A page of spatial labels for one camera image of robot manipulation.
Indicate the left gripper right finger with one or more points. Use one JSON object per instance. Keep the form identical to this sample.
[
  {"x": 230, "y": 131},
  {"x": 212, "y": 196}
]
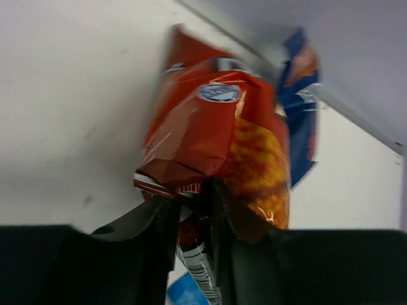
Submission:
[{"x": 318, "y": 267}]

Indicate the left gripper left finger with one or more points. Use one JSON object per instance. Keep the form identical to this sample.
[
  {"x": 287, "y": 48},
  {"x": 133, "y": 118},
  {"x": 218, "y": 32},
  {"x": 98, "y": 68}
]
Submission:
[{"x": 127, "y": 261}]

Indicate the red snack packet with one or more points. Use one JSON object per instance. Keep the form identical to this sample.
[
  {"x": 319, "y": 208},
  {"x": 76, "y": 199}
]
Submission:
[{"x": 218, "y": 145}]

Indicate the dark blue snack packet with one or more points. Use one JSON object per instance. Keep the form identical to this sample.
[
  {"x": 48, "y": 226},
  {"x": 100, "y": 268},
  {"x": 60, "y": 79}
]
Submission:
[{"x": 299, "y": 91}]

